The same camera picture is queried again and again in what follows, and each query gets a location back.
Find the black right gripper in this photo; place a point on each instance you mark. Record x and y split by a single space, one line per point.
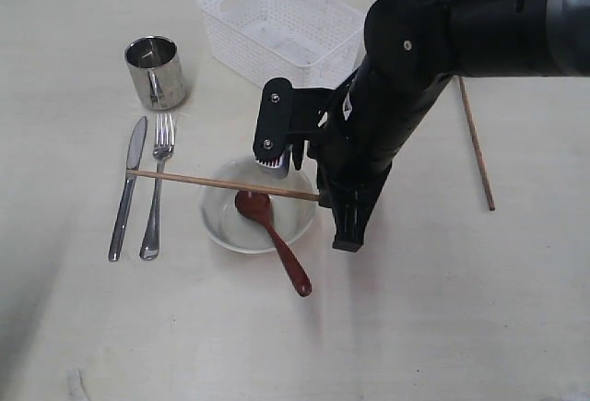
368 123

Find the clear textured glass bowl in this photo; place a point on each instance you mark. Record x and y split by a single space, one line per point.
228 228

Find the dark red wooden spoon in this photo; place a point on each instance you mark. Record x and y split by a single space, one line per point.
257 207

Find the white perforated plastic basket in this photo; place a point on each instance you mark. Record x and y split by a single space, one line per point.
312 43

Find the silver metal fork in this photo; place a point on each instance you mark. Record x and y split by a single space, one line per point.
163 150

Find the grey metal cup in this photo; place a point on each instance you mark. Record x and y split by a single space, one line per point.
156 71

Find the silver table knife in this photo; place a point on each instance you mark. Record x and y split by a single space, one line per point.
133 158

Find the brown wooden chopstick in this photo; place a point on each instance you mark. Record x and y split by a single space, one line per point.
476 146
222 184

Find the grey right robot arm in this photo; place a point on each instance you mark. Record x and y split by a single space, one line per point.
413 48

